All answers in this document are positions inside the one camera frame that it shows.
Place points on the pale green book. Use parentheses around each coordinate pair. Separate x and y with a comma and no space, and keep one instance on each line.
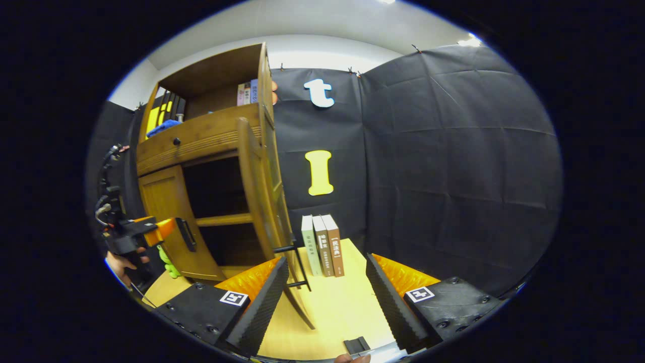
(311,247)

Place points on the green toy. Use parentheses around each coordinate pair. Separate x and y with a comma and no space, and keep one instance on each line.
(169,262)

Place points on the blue towel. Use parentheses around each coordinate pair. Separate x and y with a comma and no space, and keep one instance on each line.
(164,127)

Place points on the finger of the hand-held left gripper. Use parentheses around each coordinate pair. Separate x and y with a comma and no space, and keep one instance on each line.
(141,227)
(161,232)

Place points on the grey-brown book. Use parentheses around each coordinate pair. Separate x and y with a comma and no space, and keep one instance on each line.
(323,247)

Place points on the pink-brown book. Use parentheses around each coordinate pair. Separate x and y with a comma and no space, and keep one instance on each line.
(247,93)

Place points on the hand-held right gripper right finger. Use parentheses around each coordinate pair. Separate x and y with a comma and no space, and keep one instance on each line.
(390,307)

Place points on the wooden drawer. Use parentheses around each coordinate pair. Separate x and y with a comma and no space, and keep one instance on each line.
(206,133)

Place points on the beige book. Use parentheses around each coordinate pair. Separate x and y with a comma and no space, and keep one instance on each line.
(240,95)

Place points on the wooden double-door shoe cabinet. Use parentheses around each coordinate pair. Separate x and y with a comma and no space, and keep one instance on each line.
(201,136)

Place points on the wooden shoe cabinet door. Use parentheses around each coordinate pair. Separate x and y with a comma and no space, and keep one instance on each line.
(166,201)
(257,191)

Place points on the black backdrop cloth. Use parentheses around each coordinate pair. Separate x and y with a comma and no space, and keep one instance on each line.
(453,176)

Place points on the pale blue book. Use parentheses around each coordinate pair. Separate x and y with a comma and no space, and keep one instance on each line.
(254,91)

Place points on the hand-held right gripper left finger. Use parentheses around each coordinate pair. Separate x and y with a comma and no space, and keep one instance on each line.
(257,312)

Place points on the ceiling light panel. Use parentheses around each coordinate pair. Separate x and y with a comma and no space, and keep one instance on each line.
(469,40)

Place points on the brown book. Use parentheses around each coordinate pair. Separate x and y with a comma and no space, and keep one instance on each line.
(334,244)

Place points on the wooden inner shelf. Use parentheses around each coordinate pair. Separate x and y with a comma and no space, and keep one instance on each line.
(224,220)

